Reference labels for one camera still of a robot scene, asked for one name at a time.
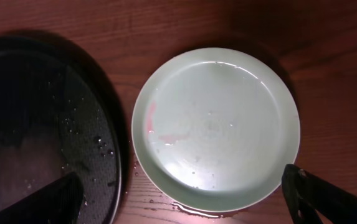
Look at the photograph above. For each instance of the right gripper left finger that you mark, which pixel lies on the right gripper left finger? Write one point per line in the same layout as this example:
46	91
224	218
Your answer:
58	202

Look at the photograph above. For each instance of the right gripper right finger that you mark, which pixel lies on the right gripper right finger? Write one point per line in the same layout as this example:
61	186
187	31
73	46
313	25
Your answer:
307	196

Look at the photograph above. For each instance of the pale green plate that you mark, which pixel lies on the pale green plate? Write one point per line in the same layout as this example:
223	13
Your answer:
214	128

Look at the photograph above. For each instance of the round black serving tray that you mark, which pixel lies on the round black serving tray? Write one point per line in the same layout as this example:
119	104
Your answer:
54	120

